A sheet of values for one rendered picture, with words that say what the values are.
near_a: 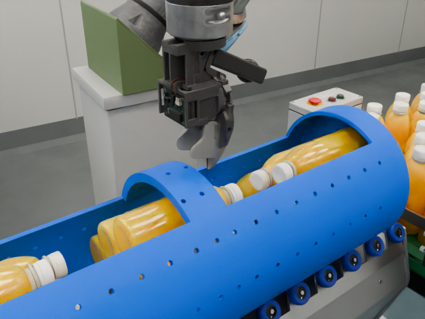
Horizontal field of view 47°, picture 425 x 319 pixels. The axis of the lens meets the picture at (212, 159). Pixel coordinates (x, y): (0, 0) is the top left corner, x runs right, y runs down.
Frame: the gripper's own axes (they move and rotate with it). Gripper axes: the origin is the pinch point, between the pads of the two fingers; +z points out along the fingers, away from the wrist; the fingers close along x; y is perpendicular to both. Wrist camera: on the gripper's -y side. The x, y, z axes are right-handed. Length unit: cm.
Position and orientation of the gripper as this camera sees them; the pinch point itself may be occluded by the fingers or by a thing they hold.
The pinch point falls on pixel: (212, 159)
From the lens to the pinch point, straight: 76.4
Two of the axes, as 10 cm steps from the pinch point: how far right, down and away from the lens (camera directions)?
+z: 0.0, 8.8, 4.8
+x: 6.0, 3.8, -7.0
